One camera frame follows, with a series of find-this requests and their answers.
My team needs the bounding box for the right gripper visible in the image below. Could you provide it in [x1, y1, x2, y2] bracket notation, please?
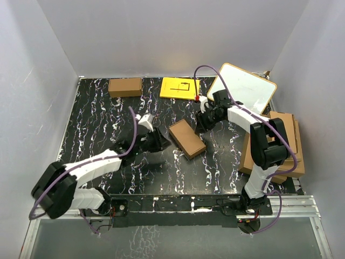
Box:
[195, 107, 224, 134]

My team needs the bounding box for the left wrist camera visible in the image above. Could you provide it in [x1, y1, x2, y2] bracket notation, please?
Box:
[135, 113, 154, 132]

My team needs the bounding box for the stack of flat cardboard boxes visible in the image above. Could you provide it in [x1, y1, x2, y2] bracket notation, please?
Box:
[238, 110, 306, 185]

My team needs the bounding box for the folded brown cardboard box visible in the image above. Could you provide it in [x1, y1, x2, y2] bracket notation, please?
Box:
[108, 78, 142, 98]

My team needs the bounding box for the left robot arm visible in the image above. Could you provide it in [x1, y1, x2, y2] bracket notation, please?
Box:
[31, 126, 171, 219]

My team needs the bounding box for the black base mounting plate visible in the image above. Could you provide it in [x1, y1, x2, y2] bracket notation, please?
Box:
[83, 194, 273, 228]

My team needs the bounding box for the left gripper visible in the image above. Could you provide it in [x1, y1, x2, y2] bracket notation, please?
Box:
[134, 127, 171, 155]

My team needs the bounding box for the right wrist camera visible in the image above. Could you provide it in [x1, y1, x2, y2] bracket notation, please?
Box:
[195, 95, 209, 113]

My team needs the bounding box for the yellow book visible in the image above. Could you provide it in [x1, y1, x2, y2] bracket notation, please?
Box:
[160, 77, 200, 100]

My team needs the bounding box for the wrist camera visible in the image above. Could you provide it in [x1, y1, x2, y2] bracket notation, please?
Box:
[135, 113, 154, 132]
[195, 95, 209, 113]

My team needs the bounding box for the aluminium frame rail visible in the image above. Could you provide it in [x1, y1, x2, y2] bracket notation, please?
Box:
[20, 195, 332, 258]

